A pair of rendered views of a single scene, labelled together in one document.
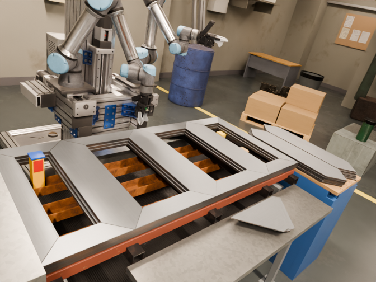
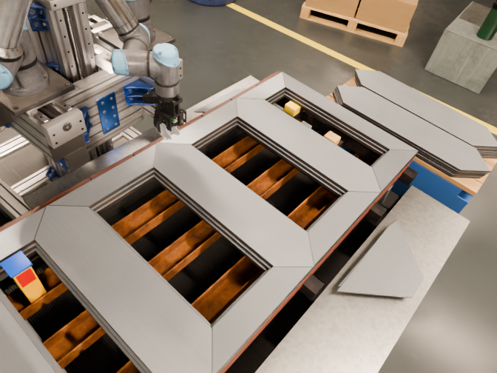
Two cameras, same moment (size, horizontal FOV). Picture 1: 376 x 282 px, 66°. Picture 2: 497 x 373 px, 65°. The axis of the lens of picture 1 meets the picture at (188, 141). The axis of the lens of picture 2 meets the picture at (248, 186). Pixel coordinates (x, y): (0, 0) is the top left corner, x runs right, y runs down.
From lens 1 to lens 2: 62 cm
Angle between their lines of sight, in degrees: 24
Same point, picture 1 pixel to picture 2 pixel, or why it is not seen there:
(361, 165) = (481, 77)
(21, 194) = (19, 358)
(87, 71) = (46, 41)
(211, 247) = (318, 349)
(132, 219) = (203, 357)
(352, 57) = not seen: outside the picture
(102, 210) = (153, 353)
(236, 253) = (353, 351)
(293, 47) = not seen: outside the picture
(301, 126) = (395, 19)
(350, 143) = (469, 45)
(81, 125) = (69, 152)
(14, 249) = not seen: outside the picture
